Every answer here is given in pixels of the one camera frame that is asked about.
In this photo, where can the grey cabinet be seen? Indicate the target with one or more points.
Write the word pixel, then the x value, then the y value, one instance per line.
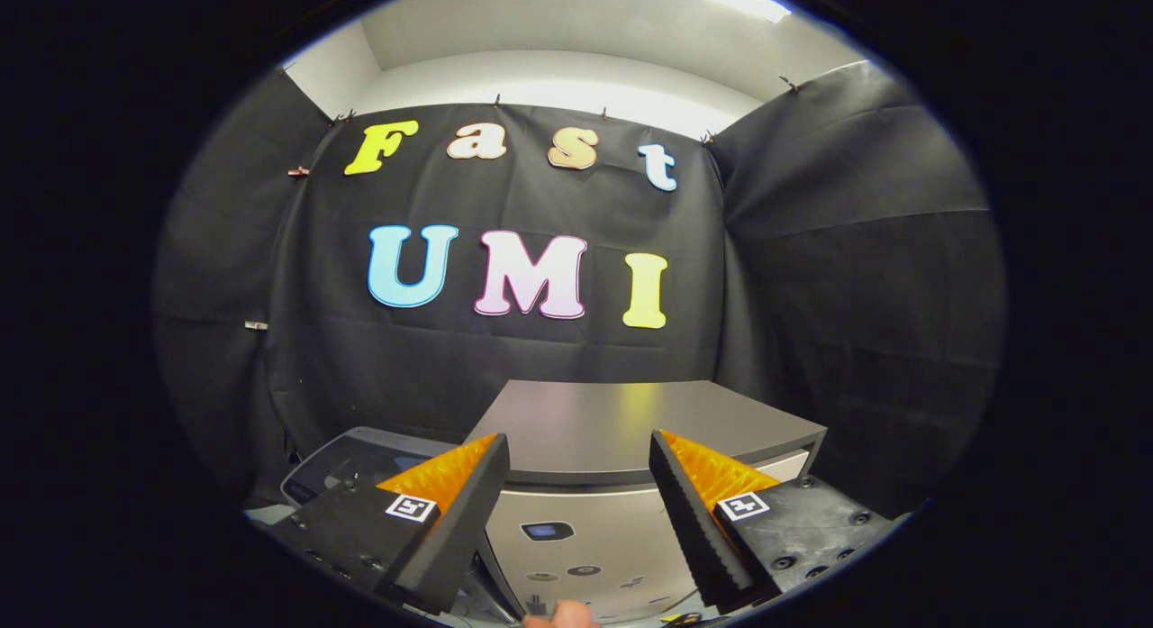
pixel 594 412

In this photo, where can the black backdrop cloth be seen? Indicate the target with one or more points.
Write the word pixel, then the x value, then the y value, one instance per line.
pixel 811 295

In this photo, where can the grey top-load washing machine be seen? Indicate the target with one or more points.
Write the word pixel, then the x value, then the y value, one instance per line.
pixel 360 452

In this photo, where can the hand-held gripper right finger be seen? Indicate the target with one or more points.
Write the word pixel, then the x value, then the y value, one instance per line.
pixel 689 511

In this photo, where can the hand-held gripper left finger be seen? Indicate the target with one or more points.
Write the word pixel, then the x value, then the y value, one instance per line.
pixel 468 511

